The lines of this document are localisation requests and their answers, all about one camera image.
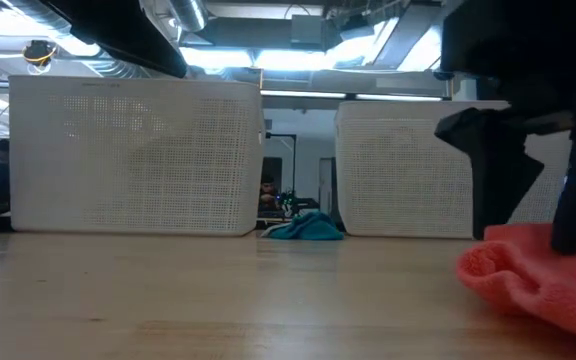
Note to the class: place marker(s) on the black stand frame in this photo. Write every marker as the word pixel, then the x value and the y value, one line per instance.
pixel 283 135

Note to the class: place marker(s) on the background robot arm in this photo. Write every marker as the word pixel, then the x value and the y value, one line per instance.
pixel 288 202

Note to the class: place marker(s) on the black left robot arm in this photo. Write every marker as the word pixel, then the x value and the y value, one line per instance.
pixel 118 30

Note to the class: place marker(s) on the bright ceiling light panel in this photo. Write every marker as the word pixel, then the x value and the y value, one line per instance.
pixel 268 57

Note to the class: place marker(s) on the white linear light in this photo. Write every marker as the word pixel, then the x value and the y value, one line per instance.
pixel 348 95

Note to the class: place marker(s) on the white perforated plastic bin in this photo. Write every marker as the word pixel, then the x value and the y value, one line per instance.
pixel 133 150
pixel 403 170

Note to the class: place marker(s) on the ribbed silver air duct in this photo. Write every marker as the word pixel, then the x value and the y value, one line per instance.
pixel 123 70

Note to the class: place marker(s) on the orange-red garment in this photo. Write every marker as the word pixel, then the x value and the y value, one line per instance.
pixel 528 285

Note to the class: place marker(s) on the grey ceiling box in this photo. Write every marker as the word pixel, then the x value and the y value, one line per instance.
pixel 308 30

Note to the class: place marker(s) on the teal garment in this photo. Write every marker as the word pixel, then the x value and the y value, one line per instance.
pixel 308 227

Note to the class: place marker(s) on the round silver air duct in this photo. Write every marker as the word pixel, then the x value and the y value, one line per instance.
pixel 188 12

